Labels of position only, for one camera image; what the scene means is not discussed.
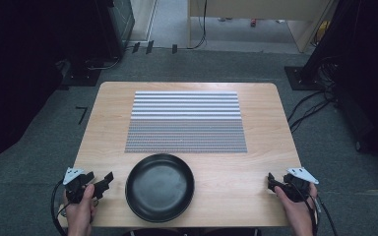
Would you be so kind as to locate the black round plate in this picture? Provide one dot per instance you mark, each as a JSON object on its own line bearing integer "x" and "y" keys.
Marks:
{"x": 159, "y": 188}

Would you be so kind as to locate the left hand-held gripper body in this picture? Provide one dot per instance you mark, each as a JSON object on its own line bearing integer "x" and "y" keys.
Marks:
{"x": 76, "y": 185}

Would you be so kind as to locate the light wooden cabinet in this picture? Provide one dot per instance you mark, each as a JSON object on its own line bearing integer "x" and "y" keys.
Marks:
{"x": 259, "y": 13}

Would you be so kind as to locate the person's right hand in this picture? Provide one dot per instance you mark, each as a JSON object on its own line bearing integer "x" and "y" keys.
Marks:
{"x": 295, "y": 209}

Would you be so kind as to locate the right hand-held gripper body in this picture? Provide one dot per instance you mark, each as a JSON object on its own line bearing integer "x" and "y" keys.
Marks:
{"x": 296, "y": 185}

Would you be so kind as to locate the wooden table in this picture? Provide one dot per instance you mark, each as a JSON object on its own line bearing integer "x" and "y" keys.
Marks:
{"x": 111, "y": 131}

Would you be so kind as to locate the striped grey placemat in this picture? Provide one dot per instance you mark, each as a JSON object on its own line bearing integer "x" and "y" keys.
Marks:
{"x": 186, "y": 122}

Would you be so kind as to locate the dark equipment stand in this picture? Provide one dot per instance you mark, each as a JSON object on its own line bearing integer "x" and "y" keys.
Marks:
{"x": 95, "y": 42}

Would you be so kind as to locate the dark curtain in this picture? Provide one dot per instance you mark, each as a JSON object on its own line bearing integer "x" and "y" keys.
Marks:
{"x": 13, "y": 82}

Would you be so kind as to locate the black stand base plate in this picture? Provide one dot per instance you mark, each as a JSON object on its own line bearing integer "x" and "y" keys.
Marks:
{"x": 300, "y": 78}

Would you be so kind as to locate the person's left hand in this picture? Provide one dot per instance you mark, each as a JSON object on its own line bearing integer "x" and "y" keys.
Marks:
{"x": 80, "y": 210}

